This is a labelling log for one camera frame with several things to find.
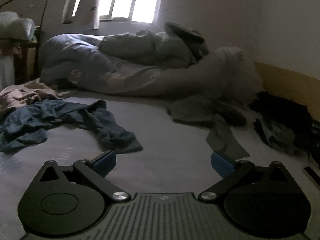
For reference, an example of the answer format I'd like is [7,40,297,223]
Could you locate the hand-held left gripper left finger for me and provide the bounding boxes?
[32,150,132,203]

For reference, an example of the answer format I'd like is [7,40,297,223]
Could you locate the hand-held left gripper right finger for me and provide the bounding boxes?
[199,151,295,202]

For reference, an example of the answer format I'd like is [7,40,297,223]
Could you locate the grey garment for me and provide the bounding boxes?
[166,97,250,158]

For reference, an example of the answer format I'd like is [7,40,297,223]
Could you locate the blue garment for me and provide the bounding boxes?
[0,99,143,155]

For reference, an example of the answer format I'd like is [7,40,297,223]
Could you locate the black garment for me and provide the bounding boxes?
[251,91,320,166]

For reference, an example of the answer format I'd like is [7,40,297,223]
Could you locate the white pillow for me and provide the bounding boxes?
[190,46,263,103]

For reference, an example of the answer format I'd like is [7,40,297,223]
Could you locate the yellow wooden board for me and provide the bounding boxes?
[253,61,320,126]

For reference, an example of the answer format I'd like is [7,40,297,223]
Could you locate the pink garment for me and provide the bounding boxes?
[0,79,70,118]

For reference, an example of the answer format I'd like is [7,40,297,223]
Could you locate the blue-grey printed duvet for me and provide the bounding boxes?
[39,33,225,98]

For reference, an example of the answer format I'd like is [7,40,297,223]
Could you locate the grey-green blanket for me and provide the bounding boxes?
[99,21,211,70]

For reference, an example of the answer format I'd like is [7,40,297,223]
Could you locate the dark wooden shelf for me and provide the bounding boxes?
[0,25,43,92]

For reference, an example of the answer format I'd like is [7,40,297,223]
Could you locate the pale folded bedding stack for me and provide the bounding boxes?
[0,11,36,41]

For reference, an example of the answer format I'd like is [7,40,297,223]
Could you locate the barred window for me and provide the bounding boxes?
[64,0,166,27]

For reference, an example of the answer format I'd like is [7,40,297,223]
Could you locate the thin black curved rod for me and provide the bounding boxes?
[0,0,63,30]

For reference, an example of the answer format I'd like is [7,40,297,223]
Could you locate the black flat strap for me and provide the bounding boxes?
[303,166,320,183]

